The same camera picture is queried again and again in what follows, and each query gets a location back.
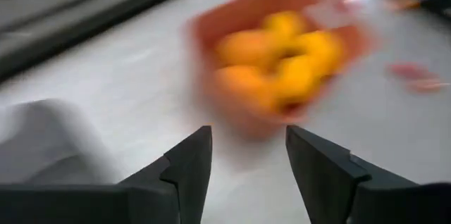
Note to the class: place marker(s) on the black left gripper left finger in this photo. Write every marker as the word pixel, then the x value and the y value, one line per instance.
pixel 105 204

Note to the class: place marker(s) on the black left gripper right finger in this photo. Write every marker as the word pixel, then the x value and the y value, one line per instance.
pixel 370 203

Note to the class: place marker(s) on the red chili pepper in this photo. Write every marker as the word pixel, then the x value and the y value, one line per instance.
pixel 410 72

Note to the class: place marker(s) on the yellow mango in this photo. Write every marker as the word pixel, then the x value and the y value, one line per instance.
pixel 322 51
pixel 283 23
pixel 297 83

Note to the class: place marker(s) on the salmon plastic basket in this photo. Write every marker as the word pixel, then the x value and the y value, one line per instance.
pixel 246 9

